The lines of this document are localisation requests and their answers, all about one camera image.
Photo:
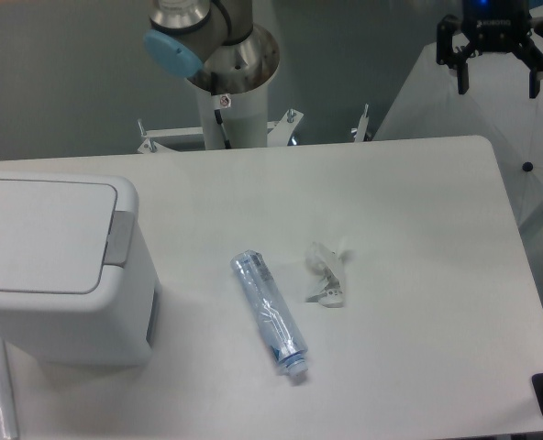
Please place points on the crushed clear plastic bottle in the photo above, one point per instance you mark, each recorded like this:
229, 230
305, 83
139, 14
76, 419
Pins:
276, 324

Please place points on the white metal base frame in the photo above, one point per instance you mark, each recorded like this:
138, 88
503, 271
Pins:
281, 133

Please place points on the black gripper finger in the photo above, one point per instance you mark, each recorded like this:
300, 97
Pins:
527, 51
456, 61

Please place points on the crumpled clear plastic wrapper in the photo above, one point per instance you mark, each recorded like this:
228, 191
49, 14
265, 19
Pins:
329, 285

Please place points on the white trash can body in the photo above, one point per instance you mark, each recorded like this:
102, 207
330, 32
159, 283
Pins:
112, 324

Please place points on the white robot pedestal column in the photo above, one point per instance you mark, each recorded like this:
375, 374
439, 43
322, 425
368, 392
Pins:
235, 114

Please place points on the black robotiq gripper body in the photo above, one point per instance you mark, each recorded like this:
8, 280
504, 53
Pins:
495, 27

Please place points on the white trash can lid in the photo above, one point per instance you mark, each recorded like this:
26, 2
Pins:
53, 235

